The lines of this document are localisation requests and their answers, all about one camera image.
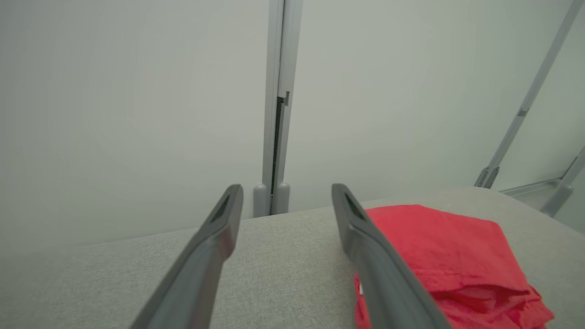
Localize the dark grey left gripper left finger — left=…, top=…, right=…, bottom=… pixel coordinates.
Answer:
left=130, top=184, right=244, bottom=329

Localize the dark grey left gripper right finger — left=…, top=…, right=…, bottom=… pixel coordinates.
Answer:
left=331, top=183, right=452, bottom=329

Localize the long grey metal support brace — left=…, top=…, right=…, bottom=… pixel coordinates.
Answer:
left=474, top=0, right=585, bottom=189

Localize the short grey metal support brace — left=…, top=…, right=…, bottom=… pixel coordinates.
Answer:
left=541, top=146, right=585, bottom=218

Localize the grey partition joint post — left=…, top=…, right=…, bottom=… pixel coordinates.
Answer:
left=253, top=0, right=304, bottom=218

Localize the red and white basketball jersey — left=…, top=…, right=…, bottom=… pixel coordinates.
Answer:
left=354, top=204, right=555, bottom=329

